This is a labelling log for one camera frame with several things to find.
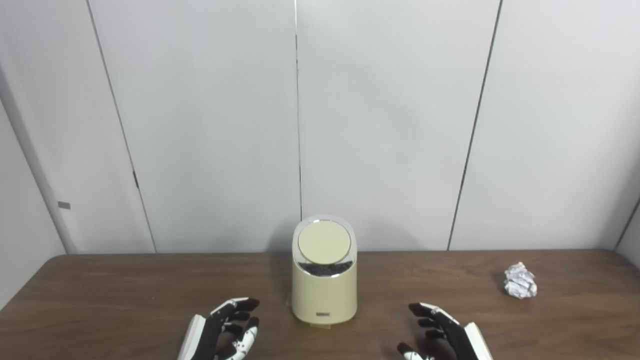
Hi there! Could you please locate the cream round bin lid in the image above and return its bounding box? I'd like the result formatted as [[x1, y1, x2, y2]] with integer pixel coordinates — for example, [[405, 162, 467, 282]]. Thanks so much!
[[298, 220, 352, 266]]

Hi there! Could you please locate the cream-colored bin body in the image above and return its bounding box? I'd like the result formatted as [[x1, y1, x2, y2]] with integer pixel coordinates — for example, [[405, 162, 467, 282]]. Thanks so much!
[[291, 215, 358, 326]]

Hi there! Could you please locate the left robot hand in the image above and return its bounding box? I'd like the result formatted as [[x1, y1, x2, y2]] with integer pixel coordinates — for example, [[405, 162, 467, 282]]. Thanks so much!
[[177, 297, 261, 360]]

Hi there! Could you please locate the black bin liner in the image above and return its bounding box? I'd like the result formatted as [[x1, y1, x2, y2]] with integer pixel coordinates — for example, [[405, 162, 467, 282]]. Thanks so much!
[[300, 260, 355, 277]]

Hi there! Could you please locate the white paper ball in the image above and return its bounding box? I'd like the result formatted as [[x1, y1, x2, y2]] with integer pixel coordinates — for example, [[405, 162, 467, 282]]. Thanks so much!
[[503, 262, 538, 299]]

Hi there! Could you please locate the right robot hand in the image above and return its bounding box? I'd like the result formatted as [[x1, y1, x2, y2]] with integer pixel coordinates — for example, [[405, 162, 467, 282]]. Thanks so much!
[[397, 302, 495, 360]]

